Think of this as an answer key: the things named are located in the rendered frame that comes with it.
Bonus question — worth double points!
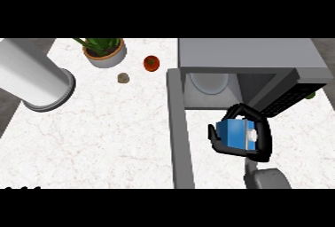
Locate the blue milk carton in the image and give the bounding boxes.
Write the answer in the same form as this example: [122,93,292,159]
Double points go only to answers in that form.
[215,115,259,153]

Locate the red tomato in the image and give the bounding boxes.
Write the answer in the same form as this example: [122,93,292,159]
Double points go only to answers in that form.
[143,55,160,73]

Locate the white paper towel roll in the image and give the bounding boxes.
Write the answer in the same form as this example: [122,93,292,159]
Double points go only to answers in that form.
[0,38,76,113]

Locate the potted green plant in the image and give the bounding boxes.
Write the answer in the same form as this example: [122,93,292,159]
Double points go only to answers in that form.
[72,38,128,69]

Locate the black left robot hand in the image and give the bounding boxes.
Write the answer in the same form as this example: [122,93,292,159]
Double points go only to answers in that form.
[4,185,41,190]

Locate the small brown potato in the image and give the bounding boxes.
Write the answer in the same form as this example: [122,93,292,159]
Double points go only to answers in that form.
[116,72,131,84]

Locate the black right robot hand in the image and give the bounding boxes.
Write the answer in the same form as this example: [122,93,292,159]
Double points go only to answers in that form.
[206,103,273,163]

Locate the grey microwave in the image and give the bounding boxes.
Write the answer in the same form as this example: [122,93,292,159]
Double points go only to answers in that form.
[177,37,335,118]

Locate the grey microwave door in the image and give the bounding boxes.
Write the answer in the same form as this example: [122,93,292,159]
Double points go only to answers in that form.
[166,68,196,190]

